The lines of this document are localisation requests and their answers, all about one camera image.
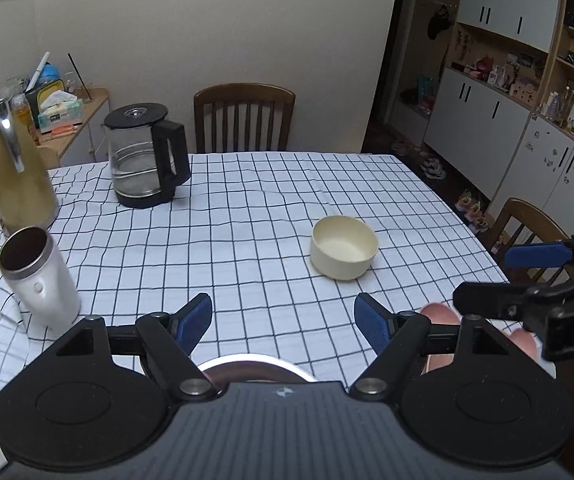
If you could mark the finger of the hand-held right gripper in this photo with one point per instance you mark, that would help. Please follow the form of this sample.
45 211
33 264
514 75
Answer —
532 256
492 297

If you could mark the stainless steel bowl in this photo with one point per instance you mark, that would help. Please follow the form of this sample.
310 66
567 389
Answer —
247 366

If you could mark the black hanging bag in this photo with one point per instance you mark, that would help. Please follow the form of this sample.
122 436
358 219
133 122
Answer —
438 22

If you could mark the tissue pack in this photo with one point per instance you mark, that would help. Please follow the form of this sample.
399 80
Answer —
59 110

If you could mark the white steel-rimmed tumbler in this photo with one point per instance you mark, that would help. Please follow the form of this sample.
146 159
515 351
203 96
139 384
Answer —
47 290

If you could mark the gold thermos jug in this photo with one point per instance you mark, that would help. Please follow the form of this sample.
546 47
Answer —
17 185

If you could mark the dark wooden chair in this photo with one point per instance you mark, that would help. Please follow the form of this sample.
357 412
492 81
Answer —
244 92

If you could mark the white checked tablecloth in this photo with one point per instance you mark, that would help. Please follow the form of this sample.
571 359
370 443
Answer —
247 240

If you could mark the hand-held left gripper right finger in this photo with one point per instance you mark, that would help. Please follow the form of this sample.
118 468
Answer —
372 325

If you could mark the light wooden chair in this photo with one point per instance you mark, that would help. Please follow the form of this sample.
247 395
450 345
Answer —
527 215

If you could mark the orange flat packet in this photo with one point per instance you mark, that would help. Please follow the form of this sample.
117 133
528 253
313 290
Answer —
59 131

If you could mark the cream bowl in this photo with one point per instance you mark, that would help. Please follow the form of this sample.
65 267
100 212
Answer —
342 260

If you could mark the blue and yellow container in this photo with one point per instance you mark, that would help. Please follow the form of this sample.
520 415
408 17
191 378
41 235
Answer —
47 85

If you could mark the pair of colourful shoes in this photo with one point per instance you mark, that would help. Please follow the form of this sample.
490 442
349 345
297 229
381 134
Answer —
472 210

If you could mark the white pen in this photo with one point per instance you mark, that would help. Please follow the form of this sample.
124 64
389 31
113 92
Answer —
38 72

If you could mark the pair of sneakers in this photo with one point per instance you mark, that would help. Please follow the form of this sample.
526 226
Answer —
433 169

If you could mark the pink bowl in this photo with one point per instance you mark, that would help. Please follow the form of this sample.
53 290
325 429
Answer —
439 315

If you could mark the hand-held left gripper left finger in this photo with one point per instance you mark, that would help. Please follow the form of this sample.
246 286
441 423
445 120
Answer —
194 322

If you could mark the clear glass jar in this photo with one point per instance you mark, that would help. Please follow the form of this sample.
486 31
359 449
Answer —
76 87

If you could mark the light wooden side table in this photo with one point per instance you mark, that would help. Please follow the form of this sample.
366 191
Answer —
94 105

